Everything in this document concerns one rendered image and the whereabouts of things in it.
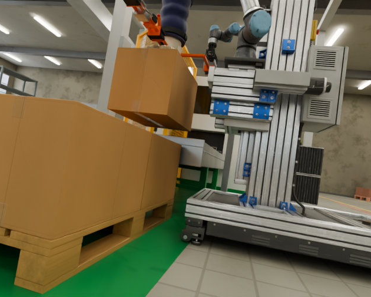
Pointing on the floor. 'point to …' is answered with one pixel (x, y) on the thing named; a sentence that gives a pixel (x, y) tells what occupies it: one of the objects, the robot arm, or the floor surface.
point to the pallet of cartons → (370, 194)
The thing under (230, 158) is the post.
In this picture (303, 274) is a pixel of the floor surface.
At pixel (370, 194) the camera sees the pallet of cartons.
